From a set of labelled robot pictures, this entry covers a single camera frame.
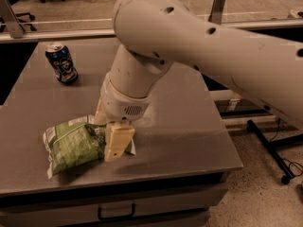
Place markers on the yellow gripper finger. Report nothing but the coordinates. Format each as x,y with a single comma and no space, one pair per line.
118,137
100,116

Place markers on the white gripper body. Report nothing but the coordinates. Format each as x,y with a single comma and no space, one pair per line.
121,106

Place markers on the green jalapeno chip bag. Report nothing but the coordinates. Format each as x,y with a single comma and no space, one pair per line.
74,143

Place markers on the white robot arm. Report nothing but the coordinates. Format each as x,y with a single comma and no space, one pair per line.
154,34

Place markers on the blue soda can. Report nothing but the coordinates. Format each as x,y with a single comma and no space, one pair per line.
61,61

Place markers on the black office chair base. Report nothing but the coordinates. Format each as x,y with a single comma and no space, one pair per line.
21,20

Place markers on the black rolling stand base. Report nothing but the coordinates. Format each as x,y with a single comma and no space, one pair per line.
291,169

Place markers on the black drawer handle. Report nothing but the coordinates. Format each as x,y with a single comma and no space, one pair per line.
116,212

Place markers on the grey metal bracket left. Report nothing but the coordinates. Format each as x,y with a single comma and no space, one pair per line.
12,24

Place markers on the grey metal bracket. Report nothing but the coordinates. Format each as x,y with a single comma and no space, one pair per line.
216,14
12,24

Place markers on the grey metal bracket right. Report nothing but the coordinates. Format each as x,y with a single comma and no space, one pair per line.
216,14

